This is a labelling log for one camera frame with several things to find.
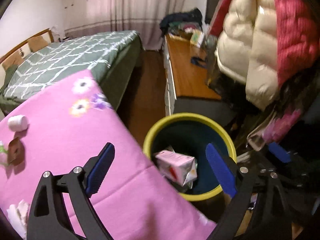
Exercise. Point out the wooden desk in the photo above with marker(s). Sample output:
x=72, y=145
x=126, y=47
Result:
x=187, y=72

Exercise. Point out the bed with green checked cover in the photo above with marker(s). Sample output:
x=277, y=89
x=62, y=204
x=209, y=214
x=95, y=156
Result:
x=75, y=52

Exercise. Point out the yellow-green book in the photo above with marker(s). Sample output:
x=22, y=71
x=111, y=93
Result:
x=197, y=38

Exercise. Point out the pile of dark clothes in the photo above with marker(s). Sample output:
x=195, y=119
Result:
x=180, y=20

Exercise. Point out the pale striped curtain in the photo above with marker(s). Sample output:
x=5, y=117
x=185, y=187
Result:
x=120, y=7

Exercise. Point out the pink drink carton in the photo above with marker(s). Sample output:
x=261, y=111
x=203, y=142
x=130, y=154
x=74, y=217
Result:
x=175, y=163

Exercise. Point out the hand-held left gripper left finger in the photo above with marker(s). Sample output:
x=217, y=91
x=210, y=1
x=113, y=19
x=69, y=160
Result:
x=100, y=167

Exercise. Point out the black wall screen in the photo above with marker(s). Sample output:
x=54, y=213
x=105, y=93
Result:
x=215, y=2

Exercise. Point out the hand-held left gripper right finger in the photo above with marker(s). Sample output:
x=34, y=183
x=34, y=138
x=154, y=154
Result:
x=221, y=170

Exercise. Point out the white and red puffer jackets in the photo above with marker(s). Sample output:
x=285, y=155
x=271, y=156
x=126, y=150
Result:
x=295, y=25

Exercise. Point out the pale crumpled wrapper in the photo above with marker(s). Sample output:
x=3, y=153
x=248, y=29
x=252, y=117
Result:
x=3, y=155

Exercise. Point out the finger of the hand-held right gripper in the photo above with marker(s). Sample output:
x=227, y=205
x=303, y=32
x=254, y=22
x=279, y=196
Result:
x=279, y=152

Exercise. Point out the brown packet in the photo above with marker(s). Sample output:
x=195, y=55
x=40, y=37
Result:
x=15, y=152

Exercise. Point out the yellow waste bin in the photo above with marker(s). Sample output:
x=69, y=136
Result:
x=160, y=127

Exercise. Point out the pink floral cloth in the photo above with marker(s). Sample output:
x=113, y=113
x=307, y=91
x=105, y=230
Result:
x=75, y=135

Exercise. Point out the wooden headboard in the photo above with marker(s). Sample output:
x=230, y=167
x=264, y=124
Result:
x=35, y=41

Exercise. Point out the small blue object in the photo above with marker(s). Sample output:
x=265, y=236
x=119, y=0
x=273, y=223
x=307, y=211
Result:
x=199, y=61

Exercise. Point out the pink patterned garment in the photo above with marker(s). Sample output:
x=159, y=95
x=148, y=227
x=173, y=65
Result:
x=282, y=122

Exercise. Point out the grey handbag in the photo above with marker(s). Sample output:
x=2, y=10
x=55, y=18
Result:
x=257, y=138

